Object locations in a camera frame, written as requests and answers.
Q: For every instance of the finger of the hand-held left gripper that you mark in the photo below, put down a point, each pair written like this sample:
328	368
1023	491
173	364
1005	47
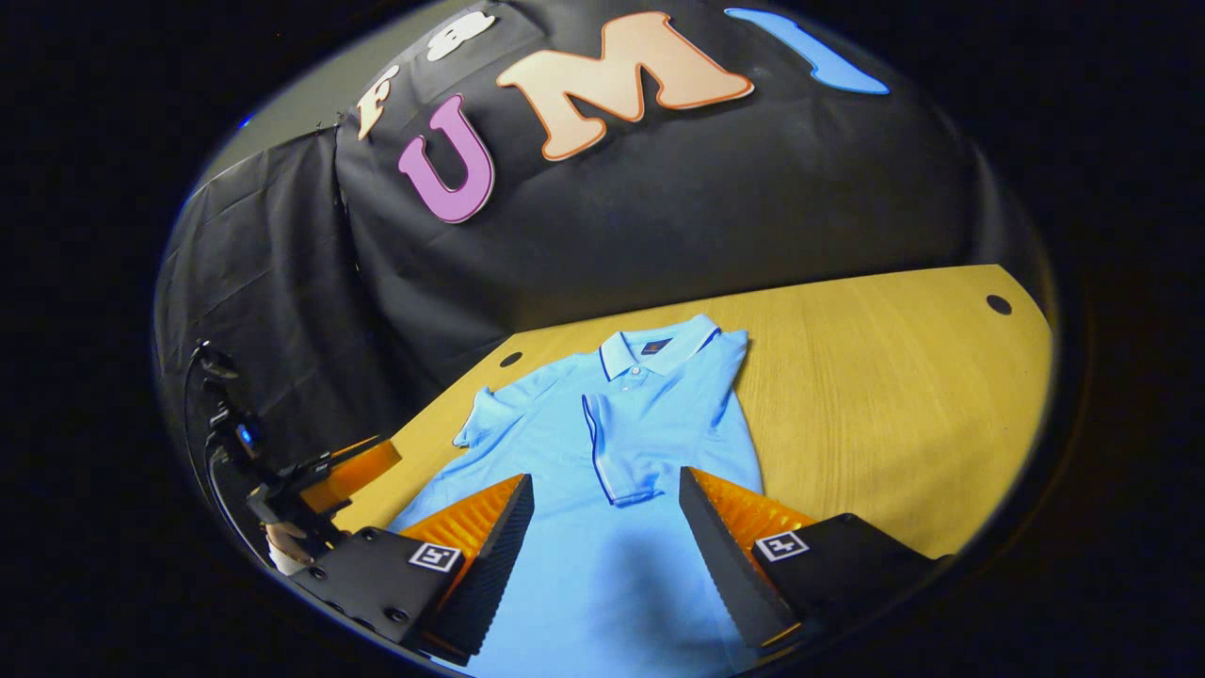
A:
329	455
353	476

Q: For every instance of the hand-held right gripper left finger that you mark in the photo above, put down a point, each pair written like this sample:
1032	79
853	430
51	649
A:
494	565

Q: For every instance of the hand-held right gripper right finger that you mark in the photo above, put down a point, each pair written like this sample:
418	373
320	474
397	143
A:
720	556

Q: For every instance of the light blue T-shirt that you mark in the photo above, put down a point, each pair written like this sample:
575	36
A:
555	424

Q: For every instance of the black backdrop cloth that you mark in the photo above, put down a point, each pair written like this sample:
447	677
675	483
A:
659	207

